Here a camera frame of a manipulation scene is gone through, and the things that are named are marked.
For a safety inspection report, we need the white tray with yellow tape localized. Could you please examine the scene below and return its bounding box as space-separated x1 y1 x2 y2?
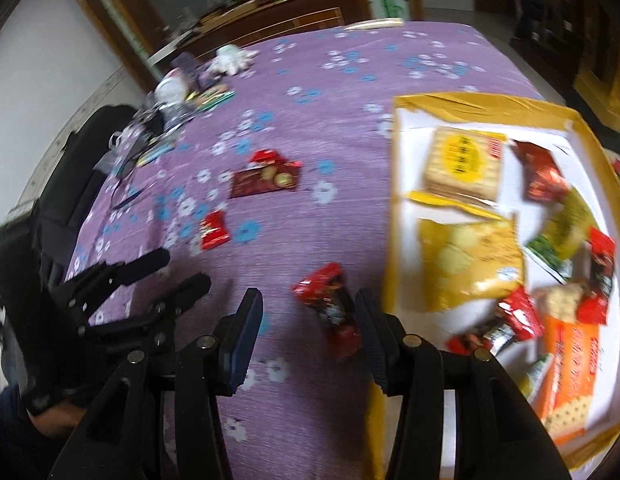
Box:
365 91 620 480

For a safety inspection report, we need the black white candy wrapper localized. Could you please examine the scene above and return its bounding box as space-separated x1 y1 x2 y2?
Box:
447 322 516 356

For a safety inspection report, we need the red candy packet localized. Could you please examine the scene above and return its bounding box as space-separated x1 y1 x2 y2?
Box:
291 262 363 358

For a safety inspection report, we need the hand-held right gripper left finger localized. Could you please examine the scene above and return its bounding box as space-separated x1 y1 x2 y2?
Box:
47 287 265 480

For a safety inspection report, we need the orange cracker pack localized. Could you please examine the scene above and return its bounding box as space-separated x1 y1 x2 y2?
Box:
532 284 605 445

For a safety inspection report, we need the yellow sandwich biscuit packet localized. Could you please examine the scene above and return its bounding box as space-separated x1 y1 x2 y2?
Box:
417 215 526 311

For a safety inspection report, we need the dark standing figure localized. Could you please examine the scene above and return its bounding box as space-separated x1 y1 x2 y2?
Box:
510 0 547 41

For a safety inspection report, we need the purple floral tablecloth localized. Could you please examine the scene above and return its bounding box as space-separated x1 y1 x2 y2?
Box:
65 20 546 480

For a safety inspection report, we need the square yellow biscuit pack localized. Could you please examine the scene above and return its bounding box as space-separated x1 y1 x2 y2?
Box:
421 126 508 201

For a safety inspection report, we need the maroon packet with gold coins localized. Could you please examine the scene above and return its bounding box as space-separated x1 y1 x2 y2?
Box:
230 164 303 200

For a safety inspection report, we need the gold trimmed dark cabinet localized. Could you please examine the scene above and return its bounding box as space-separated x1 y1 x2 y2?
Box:
572 0 620 136

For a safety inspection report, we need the crumpled clear plastic bag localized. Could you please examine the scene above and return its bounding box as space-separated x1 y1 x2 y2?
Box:
97 127 136 171

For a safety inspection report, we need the red black snack packet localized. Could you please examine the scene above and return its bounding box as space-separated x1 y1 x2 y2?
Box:
587 227 617 301

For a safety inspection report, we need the small green snack packet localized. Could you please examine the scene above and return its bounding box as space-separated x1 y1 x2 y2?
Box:
517 352 555 406

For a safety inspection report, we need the person's left forearm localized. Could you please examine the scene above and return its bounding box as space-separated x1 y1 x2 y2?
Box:
0 382 88 480

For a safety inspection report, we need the white glove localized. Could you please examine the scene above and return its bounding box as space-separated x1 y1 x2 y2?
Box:
207 44 261 76

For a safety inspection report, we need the wooden glass cabinet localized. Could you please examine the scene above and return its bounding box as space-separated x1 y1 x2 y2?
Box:
60 0 426 91

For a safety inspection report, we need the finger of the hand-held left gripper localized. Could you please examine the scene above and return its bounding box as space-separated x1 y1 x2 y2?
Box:
80 272 212 351
55 247 171 311

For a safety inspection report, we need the iridescent pencil case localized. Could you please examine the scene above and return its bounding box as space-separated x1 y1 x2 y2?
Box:
135 142 176 166

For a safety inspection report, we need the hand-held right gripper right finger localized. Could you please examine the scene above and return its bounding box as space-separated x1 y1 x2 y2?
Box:
355 287 573 480

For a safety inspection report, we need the cream flat bar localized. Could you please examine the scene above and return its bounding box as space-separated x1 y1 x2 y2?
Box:
342 18 407 30

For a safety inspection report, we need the yellow green snack packet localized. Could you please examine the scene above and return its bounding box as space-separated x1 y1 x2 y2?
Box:
525 187 598 281

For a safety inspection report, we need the dark red foil packet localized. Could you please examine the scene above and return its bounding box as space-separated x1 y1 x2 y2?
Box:
510 140 568 203

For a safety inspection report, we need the small red snack packet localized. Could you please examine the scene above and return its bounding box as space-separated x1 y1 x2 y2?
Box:
247 149 288 168
577 295 611 325
199 210 232 252

